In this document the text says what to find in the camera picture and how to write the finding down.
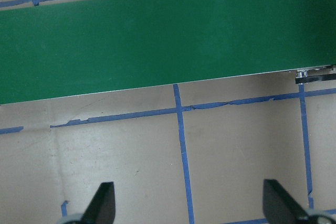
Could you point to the green conveyor belt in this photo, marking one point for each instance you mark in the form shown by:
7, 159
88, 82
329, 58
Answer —
168, 40

